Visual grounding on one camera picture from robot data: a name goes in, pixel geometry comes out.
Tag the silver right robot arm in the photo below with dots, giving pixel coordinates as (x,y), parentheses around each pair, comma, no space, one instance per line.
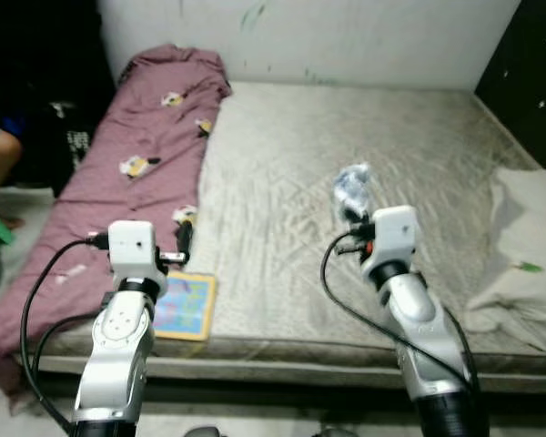
(419,328)

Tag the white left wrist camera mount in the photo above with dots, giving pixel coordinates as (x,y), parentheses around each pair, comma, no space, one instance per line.
(132,246)

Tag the mauve penguin print blanket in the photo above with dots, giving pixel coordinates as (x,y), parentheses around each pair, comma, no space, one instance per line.
(100,191)

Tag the dark tufted headboard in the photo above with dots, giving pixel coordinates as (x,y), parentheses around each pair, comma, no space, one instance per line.
(528,73)

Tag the grey patterned mattress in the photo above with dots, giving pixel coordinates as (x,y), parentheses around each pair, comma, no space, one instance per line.
(282,164)

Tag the off-white pillow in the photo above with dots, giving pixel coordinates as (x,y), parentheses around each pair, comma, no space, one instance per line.
(528,237)

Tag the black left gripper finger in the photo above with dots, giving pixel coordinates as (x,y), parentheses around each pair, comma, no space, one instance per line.
(184,241)

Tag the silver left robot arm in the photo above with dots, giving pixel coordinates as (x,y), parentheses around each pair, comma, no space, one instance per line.
(118,355)

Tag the blue yellow children's board book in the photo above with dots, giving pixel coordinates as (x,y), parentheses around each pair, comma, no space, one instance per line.
(189,309)

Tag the black bag with white print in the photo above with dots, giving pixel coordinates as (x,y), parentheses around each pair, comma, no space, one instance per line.
(73,137)

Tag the grey bed frame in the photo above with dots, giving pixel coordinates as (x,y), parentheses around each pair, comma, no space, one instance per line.
(300,373)

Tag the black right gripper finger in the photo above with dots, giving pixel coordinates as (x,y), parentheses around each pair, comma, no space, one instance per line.
(353,215)

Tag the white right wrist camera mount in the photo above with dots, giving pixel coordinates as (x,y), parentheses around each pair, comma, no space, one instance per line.
(393,232)

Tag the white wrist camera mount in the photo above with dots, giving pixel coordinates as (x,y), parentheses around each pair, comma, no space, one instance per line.
(132,246)
(393,232)

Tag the clear plastic wrapper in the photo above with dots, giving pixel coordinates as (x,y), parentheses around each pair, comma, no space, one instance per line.
(352,187)

